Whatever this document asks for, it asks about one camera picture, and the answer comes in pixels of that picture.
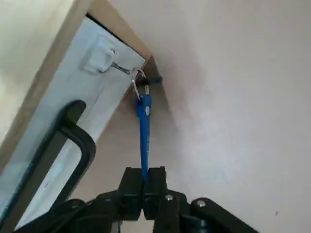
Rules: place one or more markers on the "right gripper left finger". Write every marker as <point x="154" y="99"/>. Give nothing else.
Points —
<point x="131" y="194"/>

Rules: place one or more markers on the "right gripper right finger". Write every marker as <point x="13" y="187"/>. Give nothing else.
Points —
<point x="158" y="194"/>

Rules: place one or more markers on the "clear adhesive hook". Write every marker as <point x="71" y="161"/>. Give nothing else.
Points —
<point x="97" y="55"/>

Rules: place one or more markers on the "wooden drawer box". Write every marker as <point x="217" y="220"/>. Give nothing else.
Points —
<point x="73" y="80"/>

